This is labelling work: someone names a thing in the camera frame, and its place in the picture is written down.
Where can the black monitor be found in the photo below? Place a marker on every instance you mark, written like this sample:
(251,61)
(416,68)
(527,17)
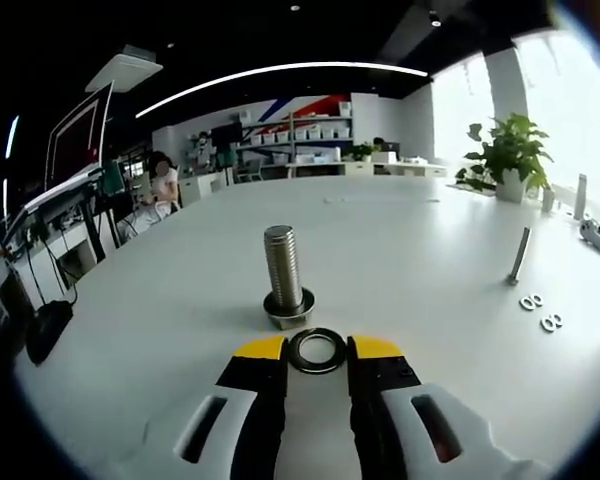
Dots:
(226,135)

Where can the black rounded object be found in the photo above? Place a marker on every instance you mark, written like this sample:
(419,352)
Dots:
(47,330)

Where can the ceiling air conditioner unit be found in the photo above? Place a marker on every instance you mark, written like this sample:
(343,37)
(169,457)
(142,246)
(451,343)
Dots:
(125,67)

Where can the row of white storage bins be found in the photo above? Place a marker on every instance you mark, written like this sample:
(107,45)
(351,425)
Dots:
(305,134)

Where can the black laptop stand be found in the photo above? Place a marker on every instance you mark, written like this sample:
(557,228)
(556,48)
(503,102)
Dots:
(92,225)

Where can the thin steel threaded stud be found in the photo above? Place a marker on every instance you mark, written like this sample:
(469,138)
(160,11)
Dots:
(520,255)

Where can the green board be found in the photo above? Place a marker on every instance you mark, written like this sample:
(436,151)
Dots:
(113,177)

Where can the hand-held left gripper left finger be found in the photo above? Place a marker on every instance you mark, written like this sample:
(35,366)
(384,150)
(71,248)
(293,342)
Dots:
(205,430)

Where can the thick steel threaded stud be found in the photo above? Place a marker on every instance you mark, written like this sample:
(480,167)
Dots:
(282,265)

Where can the small steel washer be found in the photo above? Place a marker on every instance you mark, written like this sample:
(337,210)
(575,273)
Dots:
(542,325)
(540,300)
(521,303)
(560,318)

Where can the potted green plant white pot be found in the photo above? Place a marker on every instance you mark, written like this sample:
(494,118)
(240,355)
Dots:
(512,155)

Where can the white laptop with red screen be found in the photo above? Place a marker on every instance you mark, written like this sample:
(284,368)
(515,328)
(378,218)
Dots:
(75,135)

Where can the white office desk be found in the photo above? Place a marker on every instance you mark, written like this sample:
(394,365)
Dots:
(370,169)

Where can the tall white box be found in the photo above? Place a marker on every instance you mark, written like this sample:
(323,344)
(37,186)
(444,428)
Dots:
(581,197)

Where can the small green desk plant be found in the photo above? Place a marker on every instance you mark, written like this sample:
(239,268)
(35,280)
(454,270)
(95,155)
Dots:
(362,151)

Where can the ceiling spotlight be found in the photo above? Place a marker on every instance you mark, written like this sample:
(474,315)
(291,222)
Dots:
(435,20)

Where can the small white container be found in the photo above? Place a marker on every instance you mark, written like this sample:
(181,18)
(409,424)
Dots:
(548,200)

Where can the curved ceiling light strip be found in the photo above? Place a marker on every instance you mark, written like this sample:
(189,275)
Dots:
(280,70)

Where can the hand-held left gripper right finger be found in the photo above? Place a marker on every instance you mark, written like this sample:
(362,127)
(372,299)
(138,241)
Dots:
(405,425)

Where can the metal storage shelf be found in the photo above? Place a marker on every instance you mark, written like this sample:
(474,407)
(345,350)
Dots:
(300,132)

